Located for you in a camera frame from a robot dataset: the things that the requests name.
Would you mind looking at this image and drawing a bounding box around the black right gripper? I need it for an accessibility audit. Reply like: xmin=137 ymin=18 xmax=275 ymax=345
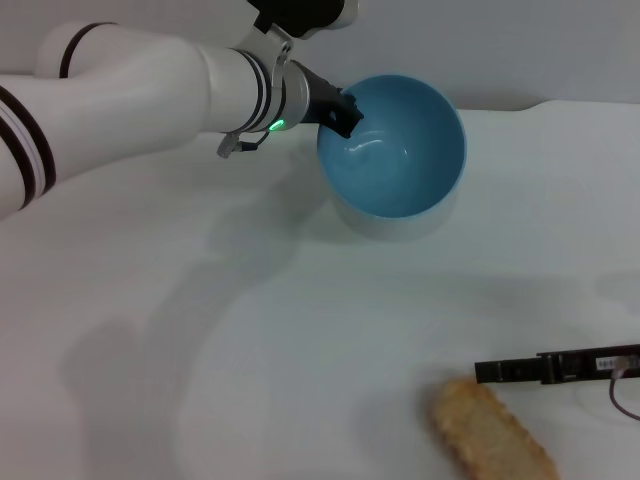
xmin=473 ymin=343 xmax=640 ymax=385

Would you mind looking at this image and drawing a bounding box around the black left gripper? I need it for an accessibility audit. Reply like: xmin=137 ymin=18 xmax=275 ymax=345
xmin=299 ymin=62 xmax=365 ymax=140

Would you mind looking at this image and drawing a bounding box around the ridged toy bread loaf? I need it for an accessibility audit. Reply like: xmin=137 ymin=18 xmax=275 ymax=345
xmin=427 ymin=377 xmax=561 ymax=480

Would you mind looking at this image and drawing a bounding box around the blue ceramic bowl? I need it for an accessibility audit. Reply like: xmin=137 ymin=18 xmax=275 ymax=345
xmin=316 ymin=73 xmax=469 ymax=242

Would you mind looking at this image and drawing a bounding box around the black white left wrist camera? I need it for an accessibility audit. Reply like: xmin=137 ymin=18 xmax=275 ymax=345
xmin=247 ymin=0 xmax=361 ymax=39

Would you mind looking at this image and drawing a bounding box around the grey right gripper cable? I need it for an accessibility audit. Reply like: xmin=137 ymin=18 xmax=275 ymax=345
xmin=608 ymin=367 xmax=640 ymax=419

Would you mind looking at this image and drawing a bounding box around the grey wrist cable connector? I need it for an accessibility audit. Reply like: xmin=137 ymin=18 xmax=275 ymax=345
xmin=216 ymin=130 xmax=272 ymax=161

